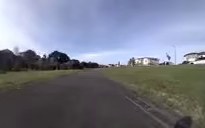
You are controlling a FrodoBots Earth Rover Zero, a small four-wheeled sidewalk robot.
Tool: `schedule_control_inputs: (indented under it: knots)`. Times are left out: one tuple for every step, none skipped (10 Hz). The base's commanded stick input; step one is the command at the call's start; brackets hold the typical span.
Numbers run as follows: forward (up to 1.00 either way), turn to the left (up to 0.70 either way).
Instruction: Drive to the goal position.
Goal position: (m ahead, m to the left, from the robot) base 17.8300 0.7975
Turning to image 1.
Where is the white house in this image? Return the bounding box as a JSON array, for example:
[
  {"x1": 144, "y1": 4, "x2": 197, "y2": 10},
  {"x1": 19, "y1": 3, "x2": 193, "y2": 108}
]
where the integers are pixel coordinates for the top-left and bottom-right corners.
[{"x1": 133, "y1": 56, "x2": 161, "y2": 67}]

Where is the dark grey asphalt path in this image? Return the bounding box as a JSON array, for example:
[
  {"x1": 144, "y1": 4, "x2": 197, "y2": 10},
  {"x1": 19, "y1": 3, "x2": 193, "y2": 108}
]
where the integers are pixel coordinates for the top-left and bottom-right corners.
[{"x1": 0, "y1": 68, "x2": 168, "y2": 128}]

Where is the concrete kerb strip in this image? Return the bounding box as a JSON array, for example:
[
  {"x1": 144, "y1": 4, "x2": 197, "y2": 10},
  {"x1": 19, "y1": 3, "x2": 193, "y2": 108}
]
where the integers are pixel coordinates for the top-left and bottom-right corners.
[{"x1": 124, "y1": 94, "x2": 184, "y2": 128}]

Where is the grass field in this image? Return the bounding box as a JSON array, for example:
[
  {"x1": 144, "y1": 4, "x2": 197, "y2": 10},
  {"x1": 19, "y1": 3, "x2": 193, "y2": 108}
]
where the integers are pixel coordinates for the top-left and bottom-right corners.
[{"x1": 100, "y1": 64, "x2": 205, "y2": 128}]

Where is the row of dark trees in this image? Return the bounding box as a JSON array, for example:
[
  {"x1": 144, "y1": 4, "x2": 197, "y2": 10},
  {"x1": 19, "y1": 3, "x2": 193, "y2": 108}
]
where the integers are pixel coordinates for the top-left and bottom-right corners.
[{"x1": 0, "y1": 42, "x2": 108, "y2": 74}]

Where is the street light pole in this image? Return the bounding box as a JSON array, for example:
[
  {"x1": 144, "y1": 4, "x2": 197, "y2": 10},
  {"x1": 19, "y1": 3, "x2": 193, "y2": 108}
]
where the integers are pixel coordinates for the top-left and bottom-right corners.
[{"x1": 171, "y1": 44, "x2": 178, "y2": 66}]

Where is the grass verge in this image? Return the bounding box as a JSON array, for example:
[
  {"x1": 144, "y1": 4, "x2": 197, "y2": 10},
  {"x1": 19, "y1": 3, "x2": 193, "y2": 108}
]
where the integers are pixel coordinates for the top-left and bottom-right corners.
[{"x1": 0, "y1": 68, "x2": 84, "y2": 94}]

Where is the white building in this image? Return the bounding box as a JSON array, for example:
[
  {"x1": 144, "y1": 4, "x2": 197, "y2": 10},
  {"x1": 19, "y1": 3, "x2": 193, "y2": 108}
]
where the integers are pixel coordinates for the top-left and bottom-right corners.
[{"x1": 183, "y1": 49, "x2": 205, "y2": 65}]

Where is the robot's own part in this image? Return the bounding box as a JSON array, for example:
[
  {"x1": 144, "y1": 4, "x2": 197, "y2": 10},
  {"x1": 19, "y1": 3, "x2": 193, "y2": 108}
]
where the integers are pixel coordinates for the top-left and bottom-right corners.
[{"x1": 174, "y1": 115, "x2": 193, "y2": 128}]

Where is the white car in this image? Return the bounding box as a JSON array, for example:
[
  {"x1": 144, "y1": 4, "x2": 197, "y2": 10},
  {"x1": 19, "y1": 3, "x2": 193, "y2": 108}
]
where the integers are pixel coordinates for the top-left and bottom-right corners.
[{"x1": 189, "y1": 57, "x2": 205, "y2": 66}]

